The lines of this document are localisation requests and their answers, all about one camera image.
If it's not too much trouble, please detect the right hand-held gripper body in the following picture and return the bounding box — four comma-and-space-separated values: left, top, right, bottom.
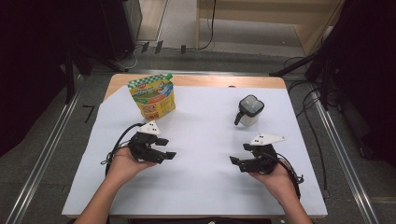
248, 133, 287, 175

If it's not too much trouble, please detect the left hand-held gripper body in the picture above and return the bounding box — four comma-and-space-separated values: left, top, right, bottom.
128, 120, 166, 164

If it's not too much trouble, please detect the clear jar with black lid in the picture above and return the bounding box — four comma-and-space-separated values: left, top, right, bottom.
233, 94, 265, 128

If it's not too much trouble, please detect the yellow seasoning pouch green cap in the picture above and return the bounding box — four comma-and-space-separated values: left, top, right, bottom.
126, 73, 177, 122

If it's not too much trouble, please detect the person's left hand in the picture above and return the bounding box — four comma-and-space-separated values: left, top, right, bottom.
106, 146, 158, 188

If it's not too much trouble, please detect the person's right hand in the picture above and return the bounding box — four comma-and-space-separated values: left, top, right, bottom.
248, 162, 299, 206

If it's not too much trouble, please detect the black metal stand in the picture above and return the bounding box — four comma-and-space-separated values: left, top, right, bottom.
269, 46, 344, 110
64, 43, 125, 105

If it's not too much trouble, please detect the black cabinet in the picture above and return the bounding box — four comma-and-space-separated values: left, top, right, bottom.
99, 0, 143, 62

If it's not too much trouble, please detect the dark curtain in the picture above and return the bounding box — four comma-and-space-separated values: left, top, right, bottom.
0, 0, 104, 157
320, 0, 396, 166

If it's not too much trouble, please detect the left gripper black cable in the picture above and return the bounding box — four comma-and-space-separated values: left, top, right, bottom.
100, 122, 146, 176

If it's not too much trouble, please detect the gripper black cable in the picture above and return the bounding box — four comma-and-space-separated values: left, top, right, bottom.
100, 122, 146, 176
275, 152, 304, 200

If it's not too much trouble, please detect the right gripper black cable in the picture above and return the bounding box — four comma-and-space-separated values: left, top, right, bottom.
275, 152, 304, 200

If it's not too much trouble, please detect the black floor cable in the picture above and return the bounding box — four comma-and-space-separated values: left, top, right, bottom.
288, 78, 328, 191

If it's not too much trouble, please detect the metal floor rail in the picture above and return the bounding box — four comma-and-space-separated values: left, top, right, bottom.
4, 74, 83, 224
311, 90, 379, 224

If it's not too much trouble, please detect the metal rail behind table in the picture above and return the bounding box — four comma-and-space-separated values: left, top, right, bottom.
90, 68, 312, 78

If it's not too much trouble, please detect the white floor cable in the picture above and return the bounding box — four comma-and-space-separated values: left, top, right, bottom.
122, 45, 139, 70

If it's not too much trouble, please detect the light wooden frame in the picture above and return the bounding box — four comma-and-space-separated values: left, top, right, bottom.
195, 0, 347, 57

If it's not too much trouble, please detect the hanging black cable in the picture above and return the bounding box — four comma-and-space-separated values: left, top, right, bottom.
197, 0, 218, 51

